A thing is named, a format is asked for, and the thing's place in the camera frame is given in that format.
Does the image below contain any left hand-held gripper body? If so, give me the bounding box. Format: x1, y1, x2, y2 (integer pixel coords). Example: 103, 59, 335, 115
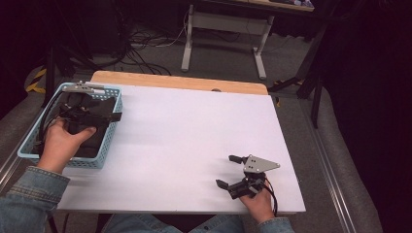
57, 82, 113, 136

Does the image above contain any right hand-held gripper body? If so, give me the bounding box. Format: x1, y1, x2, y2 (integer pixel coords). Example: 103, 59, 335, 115
227, 153, 282, 200

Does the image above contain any light blue plastic basket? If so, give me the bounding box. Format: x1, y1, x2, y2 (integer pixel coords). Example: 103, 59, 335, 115
17, 82, 124, 170

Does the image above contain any dark cloth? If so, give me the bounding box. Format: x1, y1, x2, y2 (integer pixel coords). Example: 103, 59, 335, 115
40, 91, 117, 159

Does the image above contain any person's left hand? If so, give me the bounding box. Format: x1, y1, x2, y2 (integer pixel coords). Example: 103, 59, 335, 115
37, 117, 97, 176

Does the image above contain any person's right hand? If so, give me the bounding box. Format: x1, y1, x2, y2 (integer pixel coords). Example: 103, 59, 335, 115
238, 183, 276, 224

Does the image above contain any person's right leg in jeans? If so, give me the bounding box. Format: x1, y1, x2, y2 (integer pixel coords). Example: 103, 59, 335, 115
189, 214, 246, 233

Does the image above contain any person's leg in jeans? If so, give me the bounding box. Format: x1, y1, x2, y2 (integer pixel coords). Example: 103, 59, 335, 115
189, 214, 246, 233
101, 213, 183, 233

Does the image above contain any white board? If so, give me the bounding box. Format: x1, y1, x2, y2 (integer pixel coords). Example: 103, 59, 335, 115
56, 83, 307, 215

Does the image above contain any black stand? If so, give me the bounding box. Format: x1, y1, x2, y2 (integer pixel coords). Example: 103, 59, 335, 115
267, 23, 328, 129
41, 45, 98, 110

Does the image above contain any wooden table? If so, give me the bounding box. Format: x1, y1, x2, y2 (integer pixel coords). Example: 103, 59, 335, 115
89, 70, 270, 96

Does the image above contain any yellow and black tape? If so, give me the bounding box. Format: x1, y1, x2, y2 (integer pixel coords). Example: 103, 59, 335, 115
25, 67, 49, 95

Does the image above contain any person's left leg in jeans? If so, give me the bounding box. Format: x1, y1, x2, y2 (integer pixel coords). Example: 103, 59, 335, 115
101, 213, 183, 233

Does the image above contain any right hand-held gripper black cable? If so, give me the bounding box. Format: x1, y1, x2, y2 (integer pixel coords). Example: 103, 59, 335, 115
265, 179, 280, 217

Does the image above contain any hand-held gripper black cable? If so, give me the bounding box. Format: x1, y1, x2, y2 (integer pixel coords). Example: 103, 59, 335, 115
37, 86, 71, 153
265, 179, 280, 217

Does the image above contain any left hand-held gripper black cable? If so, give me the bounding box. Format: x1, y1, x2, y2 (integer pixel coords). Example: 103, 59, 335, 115
37, 86, 71, 153

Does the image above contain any black floor cable bundle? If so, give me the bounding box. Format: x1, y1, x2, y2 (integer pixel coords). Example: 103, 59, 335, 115
124, 18, 190, 77

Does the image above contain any metal floor rail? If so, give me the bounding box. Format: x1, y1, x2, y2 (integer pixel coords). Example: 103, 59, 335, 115
0, 147, 22, 193
299, 96, 359, 233

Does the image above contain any white floor cable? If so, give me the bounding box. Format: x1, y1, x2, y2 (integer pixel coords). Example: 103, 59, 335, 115
154, 9, 191, 49

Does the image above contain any desk with white metal frame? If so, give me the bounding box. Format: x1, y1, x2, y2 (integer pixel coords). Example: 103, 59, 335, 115
180, 0, 317, 81

